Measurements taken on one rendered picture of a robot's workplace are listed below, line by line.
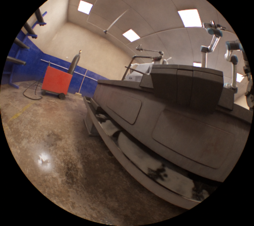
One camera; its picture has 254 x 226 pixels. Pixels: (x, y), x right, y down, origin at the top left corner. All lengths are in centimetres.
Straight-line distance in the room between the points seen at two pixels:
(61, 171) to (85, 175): 20
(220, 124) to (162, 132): 31
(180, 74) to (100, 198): 84
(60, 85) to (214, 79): 257
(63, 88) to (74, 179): 221
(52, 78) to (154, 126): 240
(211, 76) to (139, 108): 42
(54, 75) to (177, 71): 241
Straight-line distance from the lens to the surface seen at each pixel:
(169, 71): 30
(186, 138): 39
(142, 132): 46
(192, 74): 28
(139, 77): 73
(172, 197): 36
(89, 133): 116
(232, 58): 155
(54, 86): 242
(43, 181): 76
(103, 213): 70
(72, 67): 257
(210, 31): 121
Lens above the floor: 69
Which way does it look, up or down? 1 degrees down
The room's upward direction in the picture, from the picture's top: 20 degrees clockwise
